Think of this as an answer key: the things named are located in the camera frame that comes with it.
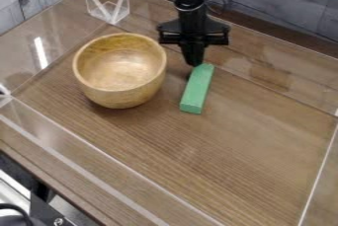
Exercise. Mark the clear acrylic corner bracket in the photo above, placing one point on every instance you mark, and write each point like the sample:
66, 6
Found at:
109, 12

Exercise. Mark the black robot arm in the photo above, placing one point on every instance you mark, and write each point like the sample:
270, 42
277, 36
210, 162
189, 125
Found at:
188, 5

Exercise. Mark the black metal table bracket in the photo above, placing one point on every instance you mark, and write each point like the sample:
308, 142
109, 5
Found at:
42, 210

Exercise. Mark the green rectangular block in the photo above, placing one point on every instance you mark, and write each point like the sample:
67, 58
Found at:
197, 88

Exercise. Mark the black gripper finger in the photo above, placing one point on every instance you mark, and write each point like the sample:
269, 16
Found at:
198, 52
186, 53

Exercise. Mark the wooden bowl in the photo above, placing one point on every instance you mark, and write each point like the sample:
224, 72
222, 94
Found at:
121, 70

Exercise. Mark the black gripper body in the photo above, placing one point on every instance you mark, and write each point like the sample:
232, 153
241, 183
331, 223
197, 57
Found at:
194, 27

